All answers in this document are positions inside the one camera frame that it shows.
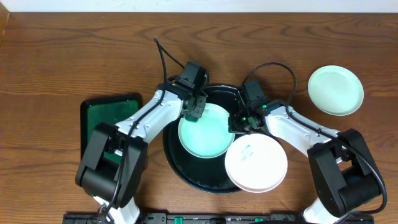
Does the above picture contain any mint green plate bottom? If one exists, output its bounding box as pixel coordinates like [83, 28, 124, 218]
[178, 103, 235, 159]

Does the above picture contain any mint green plate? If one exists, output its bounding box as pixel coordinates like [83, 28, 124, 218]
[178, 103, 235, 159]
[307, 65, 364, 116]

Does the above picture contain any pink white plate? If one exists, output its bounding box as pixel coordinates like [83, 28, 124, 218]
[224, 134, 288, 194]

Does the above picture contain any mint green plate top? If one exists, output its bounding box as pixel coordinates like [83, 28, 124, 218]
[307, 65, 364, 116]

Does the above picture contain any green scouring sponge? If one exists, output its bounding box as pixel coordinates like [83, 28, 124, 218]
[185, 115, 198, 122]

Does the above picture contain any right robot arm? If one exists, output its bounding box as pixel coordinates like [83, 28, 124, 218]
[229, 80, 387, 223]

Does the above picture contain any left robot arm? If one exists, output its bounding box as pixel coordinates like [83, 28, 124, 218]
[75, 62, 209, 223]

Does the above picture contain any black rectangular sponge tray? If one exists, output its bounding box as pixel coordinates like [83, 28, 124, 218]
[80, 93, 142, 158]

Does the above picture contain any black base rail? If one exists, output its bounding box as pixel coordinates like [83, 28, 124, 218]
[62, 211, 376, 224]

